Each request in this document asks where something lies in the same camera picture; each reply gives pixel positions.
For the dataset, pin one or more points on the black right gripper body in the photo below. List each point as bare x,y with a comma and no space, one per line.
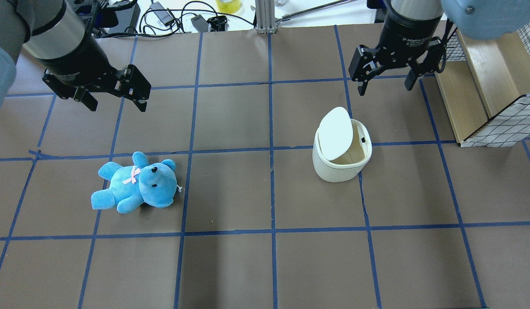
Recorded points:
405,35

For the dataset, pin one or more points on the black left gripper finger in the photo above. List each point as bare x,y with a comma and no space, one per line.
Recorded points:
86,98
140,100

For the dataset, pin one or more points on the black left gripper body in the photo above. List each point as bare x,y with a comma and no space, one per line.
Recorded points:
78,59

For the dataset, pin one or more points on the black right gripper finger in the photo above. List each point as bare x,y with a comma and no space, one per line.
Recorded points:
362,83
414,74

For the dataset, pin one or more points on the white trash can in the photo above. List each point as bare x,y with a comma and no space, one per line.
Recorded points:
342,147

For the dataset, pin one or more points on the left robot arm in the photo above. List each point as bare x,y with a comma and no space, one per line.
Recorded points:
59,34

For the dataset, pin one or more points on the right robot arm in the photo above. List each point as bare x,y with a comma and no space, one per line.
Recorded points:
476,19

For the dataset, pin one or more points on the blue teddy bear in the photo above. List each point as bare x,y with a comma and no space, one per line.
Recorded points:
141,183

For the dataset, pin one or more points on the checkered cloth wooden box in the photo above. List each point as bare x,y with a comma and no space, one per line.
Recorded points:
486,89

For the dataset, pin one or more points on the black power adapter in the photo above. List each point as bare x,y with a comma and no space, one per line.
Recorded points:
163,15

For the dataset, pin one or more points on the long metal rod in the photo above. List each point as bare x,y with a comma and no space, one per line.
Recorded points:
309,11

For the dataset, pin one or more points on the yellow tape roll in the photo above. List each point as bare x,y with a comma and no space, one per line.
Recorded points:
228,6

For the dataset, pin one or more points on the aluminium frame post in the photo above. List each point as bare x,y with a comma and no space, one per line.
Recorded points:
265,16

